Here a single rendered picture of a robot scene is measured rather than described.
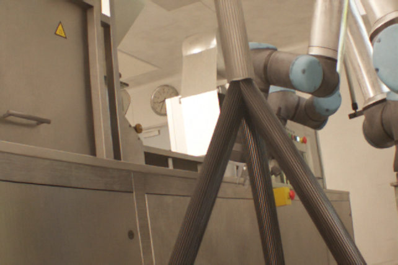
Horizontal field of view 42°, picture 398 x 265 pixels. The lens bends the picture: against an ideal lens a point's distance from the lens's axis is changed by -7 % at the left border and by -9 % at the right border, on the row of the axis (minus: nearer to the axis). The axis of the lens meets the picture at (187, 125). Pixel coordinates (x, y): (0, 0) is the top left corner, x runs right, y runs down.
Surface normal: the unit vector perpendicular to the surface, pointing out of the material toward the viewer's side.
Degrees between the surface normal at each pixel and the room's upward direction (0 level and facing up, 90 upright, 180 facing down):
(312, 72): 115
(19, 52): 90
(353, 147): 90
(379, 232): 90
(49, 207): 90
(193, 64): 71
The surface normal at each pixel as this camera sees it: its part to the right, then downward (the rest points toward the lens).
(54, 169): 0.88, -0.21
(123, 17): 0.85, 0.20
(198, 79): -0.48, -0.44
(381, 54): -0.62, -0.01
